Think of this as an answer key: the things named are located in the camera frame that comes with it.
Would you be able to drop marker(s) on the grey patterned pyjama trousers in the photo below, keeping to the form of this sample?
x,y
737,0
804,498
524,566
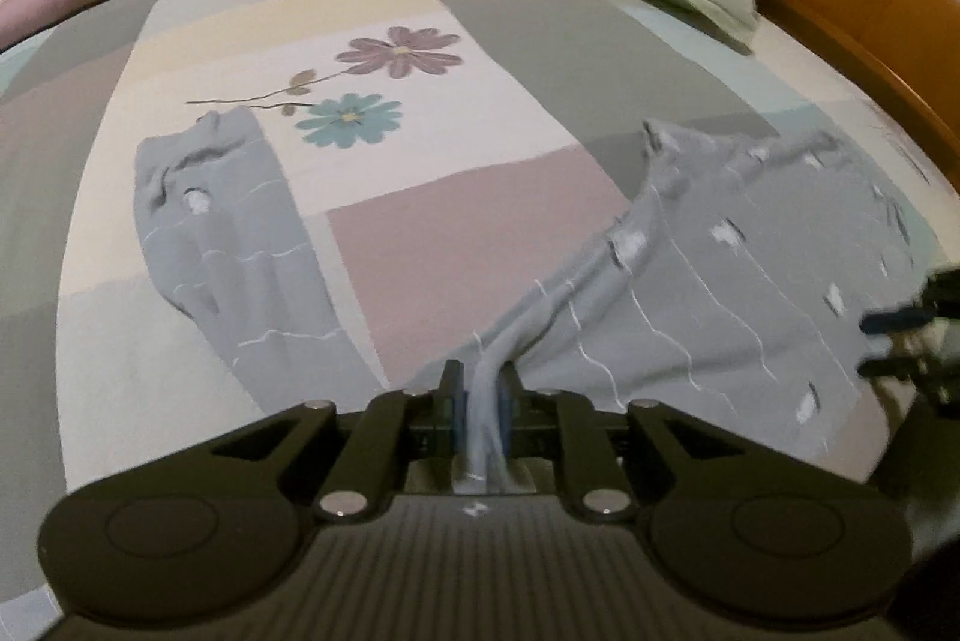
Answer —
x,y
722,275

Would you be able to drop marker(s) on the patchwork pastel bed sheet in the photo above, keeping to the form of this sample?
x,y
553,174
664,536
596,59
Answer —
x,y
100,372

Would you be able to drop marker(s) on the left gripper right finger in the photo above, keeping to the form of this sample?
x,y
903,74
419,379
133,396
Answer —
x,y
748,533

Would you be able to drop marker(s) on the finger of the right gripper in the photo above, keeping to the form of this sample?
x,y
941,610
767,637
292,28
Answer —
x,y
901,367
908,318

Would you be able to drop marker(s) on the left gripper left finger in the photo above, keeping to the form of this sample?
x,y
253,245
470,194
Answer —
x,y
203,532

